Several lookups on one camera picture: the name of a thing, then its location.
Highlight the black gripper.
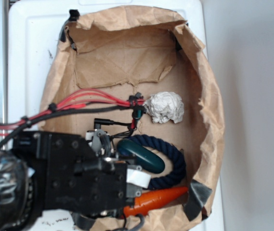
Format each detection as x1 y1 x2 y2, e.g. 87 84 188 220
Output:
13 129 151 214

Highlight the dark blue rope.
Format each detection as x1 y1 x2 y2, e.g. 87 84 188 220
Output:
127 134 187 191

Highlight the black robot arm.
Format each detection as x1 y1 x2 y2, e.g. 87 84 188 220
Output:
0 131 151 231

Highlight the brown paper bag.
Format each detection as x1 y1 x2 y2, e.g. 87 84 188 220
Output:
40 5 225 231

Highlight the black braided cable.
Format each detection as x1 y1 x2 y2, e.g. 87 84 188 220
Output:
0 105 132 152

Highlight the orange toy carrot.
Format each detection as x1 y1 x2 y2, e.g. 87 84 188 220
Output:
123 187 188 217

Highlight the red wire bundle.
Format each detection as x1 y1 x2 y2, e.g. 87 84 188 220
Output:
0 88 147 135

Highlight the grey braided cable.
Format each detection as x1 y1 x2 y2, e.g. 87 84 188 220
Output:
124 213 145 231

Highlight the dark green oval case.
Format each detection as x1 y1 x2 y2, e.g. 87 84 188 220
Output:
117 139 165 174

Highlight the crumpled white paper ball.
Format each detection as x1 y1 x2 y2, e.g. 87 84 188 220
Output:
143 91 184 124

